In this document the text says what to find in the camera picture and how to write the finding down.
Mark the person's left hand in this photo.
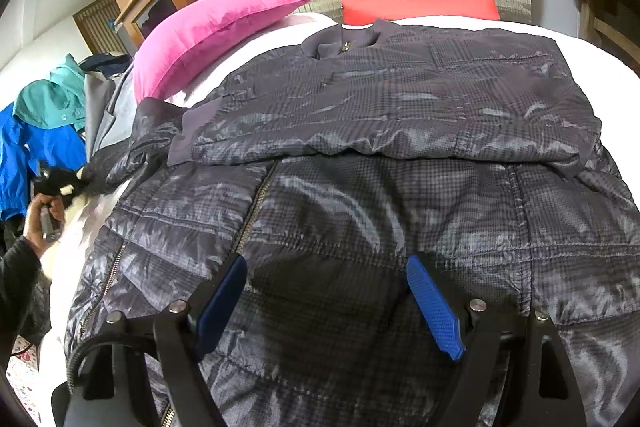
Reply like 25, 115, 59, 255
22, 196, 67, 244

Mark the wooden rack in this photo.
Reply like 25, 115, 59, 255
530, 0, 640, 75

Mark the floral mat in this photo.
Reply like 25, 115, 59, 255
4, 347, 45, 414

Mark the person's left forearm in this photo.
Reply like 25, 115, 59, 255
0, 234, 53, 350

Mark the dark plaid puffer jacket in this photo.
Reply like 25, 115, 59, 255
65, 19, 640, 427

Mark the teal jacket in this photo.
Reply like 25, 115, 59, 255
12, 54, 93, 132

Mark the white bed blanket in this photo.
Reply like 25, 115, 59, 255
37, 12, 640, 427

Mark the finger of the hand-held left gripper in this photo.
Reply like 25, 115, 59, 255
59, 169, 91, 208

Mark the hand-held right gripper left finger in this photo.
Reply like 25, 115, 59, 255
102, 253, 249, 427

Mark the wooden lattice door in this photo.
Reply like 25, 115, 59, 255
72, 0, 135, 58

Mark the pink pillow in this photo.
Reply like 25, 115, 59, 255
132, 0, 317, 102

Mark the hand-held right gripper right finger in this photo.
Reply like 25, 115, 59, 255
406, 255, 588, 427

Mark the grey garment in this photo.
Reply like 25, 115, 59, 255
80, 52, 138, 162

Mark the blue jacket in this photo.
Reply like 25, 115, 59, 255
0, 102, 88, 220

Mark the black braided cable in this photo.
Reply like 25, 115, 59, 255
65, 339, 156, 408

